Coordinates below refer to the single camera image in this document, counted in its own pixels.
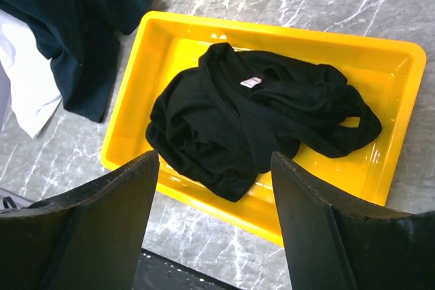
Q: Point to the yellow plastic tray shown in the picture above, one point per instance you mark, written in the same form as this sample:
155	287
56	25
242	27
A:
386	73

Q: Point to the black tank top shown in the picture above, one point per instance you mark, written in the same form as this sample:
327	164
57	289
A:
220	122

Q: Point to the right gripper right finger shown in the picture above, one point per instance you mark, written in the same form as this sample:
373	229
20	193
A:
334	240

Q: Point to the white tank top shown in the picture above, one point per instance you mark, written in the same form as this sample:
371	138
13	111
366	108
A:
35	95

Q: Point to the navy jersey tank top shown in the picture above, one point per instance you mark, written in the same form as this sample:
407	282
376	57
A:
78	37

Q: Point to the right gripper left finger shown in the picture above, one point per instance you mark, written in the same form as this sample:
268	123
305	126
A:
137	178

